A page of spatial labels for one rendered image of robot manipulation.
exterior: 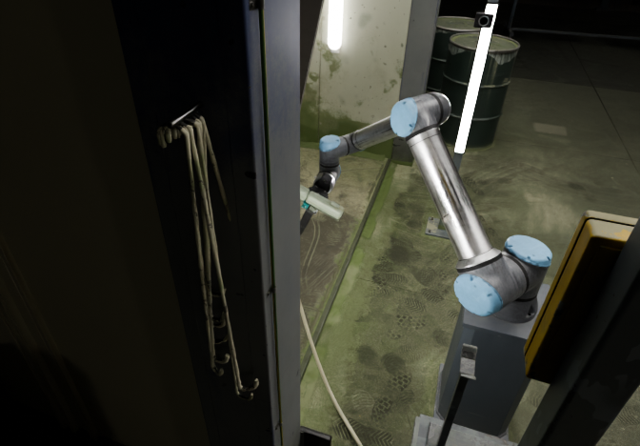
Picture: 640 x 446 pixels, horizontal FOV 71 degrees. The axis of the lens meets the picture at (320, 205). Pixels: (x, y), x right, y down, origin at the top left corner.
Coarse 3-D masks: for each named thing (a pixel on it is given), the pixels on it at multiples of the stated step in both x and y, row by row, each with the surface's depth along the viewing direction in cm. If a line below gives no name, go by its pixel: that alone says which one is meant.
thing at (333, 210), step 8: (304, 192) 175; (312, 192) 177; (312, 200) 175; (320, 200) 175; (328, 200) 177; (312, 208) 178; (320, 208) 176; (328, 208) 175; (336, 208) 176; (304, 216) 182; (336, 216) 176; (304, 224) 184
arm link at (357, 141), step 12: (444, 96) 150; (444, 108) 148; (384, 120) 179; (444, 120) 151; (360, 132) 193; (372, 132) 185; (384, 132) 179; (348, 144) 198; (360, 144) 195; (372, 144) 191
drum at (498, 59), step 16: (464, 32) 395; (464, 48) 360; (448, 64) 383; (464, 64) 366; (496, 64) 358; (512, 64) 368; (448, 80) 385; (464, 80) 371; (496, 80) 366; (448, 96) 389; (464, 96) 378; (480, 96) 373; (496, 96) 376; (480, 112) 381; (496, 112) 387; (448, 128) 400; (480, 128) 390; (496, 128) 405; (448, 144) 406; (480, 144) 400
